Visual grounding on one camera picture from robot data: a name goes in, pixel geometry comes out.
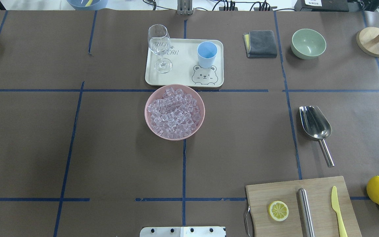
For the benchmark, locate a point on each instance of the wooden cup stand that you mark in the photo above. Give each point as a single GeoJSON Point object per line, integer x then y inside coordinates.
{"type": "Point", "coordinates": [368, 41]}

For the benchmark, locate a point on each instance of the grey folded cloth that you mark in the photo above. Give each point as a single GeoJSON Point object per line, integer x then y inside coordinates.
{"type": "Point", "coordinates": [260, 44]}

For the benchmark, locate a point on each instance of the lemon half slice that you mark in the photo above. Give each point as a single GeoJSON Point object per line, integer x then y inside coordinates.
{"type": "Point", "coordinates": [278, 211]}

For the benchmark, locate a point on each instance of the green bowl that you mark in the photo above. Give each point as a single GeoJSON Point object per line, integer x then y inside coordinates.
{"type": "Point", "coordinates": [308, 44]}

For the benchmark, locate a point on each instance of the steel rod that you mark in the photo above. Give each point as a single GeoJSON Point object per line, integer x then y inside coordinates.
{"type": "Point", "coordinates": [305, 214]}

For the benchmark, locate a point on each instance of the wooden cutting board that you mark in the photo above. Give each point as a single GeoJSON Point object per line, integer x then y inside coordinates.
{"type": "Point", "coordinates": [324, 218]}

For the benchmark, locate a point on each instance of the blue bowl at edge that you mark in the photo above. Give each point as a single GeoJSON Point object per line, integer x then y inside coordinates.
{"type": "Point", "coordinates": [88, 5]}

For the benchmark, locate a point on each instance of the light blue plastic cup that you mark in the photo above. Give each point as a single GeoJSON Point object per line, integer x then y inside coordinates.
{"type": "Point", "coordinates": [206, 52]}

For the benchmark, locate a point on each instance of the cream bear tray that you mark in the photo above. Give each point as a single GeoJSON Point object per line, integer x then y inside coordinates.
{"type": "Point", "coordinates": [185, 66]}

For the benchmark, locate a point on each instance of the yellow plastic knife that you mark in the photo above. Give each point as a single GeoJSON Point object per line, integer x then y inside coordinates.
{"type": "Point", "coordinates": [336, 207]}

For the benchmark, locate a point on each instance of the white mounting plate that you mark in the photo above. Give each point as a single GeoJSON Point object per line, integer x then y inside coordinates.
{"type": "Point", "coordinates": [184, 231]}

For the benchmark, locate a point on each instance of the steel ice scoop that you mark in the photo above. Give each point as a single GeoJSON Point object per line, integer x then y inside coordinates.
{"type": "Point", "coordinates": [317, 127]}

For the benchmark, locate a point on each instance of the clear wine glass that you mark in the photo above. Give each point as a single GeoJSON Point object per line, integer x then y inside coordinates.
{"type": "Point", "coordinates": [159, 44]}

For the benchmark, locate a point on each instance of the pink bowl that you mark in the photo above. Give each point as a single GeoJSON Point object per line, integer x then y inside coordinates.
{"type": "Point", "coordinates": [150, 121]}

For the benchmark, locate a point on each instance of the clear ice cubes pile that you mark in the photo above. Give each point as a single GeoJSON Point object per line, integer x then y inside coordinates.
{"type": "Point", "coordinates": [174, 112]}

